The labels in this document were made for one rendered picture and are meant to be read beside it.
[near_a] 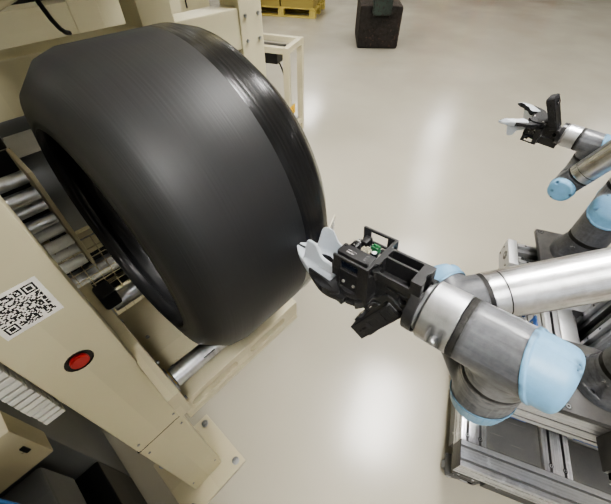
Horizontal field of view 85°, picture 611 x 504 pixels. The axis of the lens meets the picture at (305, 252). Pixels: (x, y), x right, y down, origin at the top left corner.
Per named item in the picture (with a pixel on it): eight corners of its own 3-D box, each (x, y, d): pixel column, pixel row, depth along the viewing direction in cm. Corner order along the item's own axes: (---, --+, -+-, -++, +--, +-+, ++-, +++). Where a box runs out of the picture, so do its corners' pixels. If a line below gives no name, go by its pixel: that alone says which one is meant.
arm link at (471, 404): (482, 348, 52) (501, 310, 43) (519, 426, 44) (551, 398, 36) (431, 355, 52) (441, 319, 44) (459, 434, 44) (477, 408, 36)
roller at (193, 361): (178, 393, 69) (165, 377, 68) (172, 386, 73) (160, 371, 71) (293, 292, 87) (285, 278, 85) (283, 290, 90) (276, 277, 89)
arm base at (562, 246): (592, 246, 123) (610, 226, 115) (601, 276, 113) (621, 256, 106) (547, 236, 126) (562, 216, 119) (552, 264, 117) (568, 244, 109)
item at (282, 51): (291, 144, 314) (287, 48, 255) (235, 133, 328) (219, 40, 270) (304, 127, 336) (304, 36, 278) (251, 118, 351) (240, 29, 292)
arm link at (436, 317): (465, 323, 43) (435, 368, 39) (431, 305, 45) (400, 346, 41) (481, 284, 38) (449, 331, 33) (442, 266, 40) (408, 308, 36)
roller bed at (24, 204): (18, 306, 83) (-85, 216, 61) (-1, 275, 90) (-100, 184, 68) (96, 262, 93) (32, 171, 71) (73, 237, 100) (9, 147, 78)
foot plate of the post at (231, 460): (191, 522, 124) (190, 521, 123) (153, 465, 137) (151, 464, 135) (246, 460, 138) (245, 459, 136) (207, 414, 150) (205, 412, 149)
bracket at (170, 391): (181, 418, 70) (167, 402, 63) (95, 310, 88) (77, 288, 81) (194, 406, 72) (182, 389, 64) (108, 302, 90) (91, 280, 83)
